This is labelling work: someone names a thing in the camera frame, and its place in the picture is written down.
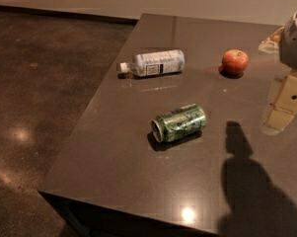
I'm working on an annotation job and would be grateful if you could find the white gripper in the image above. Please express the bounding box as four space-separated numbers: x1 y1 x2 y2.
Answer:
259 10 297 130

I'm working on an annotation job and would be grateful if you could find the red apple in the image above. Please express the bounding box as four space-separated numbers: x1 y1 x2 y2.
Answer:
222 49 249 75

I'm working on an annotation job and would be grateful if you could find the green soda can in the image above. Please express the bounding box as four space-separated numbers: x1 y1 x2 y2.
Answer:
151 104 206 143

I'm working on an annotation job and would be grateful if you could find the clear plastic water bottle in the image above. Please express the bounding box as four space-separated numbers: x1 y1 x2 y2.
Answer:
116 49 185 77

